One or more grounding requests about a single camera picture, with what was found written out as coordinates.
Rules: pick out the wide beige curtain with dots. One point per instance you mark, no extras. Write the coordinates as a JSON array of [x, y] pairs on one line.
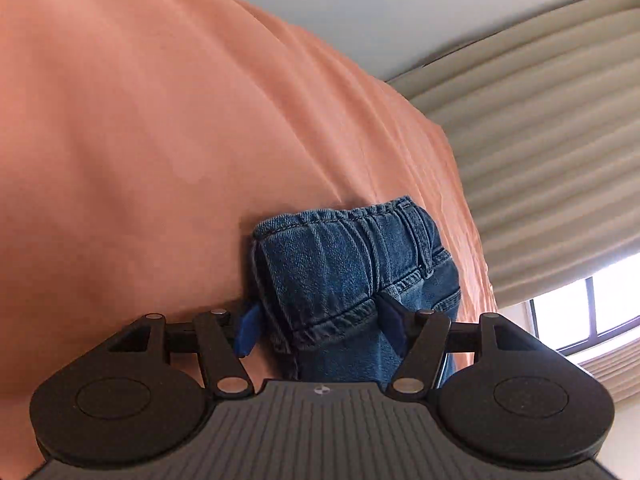
[[540, 135]]

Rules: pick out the orange bed sheet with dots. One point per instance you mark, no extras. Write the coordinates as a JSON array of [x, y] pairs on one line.
[[125, 160]]

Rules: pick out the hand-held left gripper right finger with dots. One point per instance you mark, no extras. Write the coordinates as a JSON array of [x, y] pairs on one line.
[[392, 321]]

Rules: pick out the window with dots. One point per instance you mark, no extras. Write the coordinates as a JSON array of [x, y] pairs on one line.
[[615, 305]]

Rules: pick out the blue denim pants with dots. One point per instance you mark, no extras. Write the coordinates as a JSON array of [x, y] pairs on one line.
[[340, 270]]

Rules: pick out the narrow beige curtain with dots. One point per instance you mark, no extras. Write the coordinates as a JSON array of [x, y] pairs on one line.
[[612, 370]]

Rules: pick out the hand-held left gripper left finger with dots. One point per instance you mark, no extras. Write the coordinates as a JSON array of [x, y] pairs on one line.
[[248, 331]]

